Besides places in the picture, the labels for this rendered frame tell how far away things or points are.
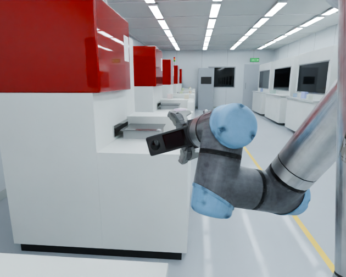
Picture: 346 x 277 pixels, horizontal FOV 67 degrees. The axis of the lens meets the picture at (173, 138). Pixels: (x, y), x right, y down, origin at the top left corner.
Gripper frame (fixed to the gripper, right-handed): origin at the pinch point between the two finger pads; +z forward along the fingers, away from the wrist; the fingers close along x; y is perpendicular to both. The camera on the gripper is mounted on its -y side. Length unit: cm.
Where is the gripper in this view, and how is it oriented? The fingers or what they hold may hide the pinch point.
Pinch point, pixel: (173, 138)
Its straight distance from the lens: 75.0
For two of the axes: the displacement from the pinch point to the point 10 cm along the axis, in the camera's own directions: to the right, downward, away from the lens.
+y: 9.4, -2.3, 2.5
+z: -2.5, 0.5, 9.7
